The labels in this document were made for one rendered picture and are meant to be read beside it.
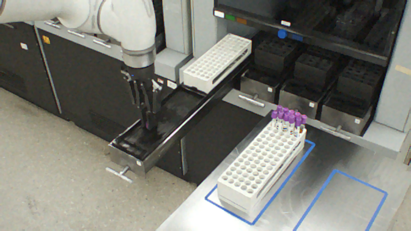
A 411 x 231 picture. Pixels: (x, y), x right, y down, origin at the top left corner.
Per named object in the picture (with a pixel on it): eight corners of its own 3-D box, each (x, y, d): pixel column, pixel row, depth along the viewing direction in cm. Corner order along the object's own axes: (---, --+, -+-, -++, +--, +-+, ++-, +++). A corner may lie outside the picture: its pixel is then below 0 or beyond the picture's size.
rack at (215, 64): (229, 47, 173) (229, 33, 169) (251, 55, 169) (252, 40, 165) (183, 87, 155) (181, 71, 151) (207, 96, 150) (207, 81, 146)
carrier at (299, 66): (326, 84, 151) (329, 69, 148) (324, 87, 150) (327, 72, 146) (295, 73, 157) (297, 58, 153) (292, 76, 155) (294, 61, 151)
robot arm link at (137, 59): (136, 30, 125) (138, 49, 129) (113, 45, 119) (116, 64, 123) (161, 40, 121) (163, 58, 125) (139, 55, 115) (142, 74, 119)
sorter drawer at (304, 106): (348, 23, 199) (352, 4, 193) (380, 32, 193) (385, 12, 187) (271, 113, 154) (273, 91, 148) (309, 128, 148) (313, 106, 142)
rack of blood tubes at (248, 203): (273, 132, 134) (275, 116, 130) (304, 145, 129) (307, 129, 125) (216, 196, 116) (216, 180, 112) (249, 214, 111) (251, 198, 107)
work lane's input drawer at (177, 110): (229, 57, 181) (229, 36, 175) (259, 67, 175) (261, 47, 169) (101, 170, 135) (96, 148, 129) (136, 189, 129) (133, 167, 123)
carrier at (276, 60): (285, 69, 158) (287, 55, 154) (282, 73, 157) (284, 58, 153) (256, 60, 163) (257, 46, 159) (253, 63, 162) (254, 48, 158)
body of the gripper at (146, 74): (161, 58, 124) (163, 85, 130) (137, 49, 128) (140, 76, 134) (143, 71, 120) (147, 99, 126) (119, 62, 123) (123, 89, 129)
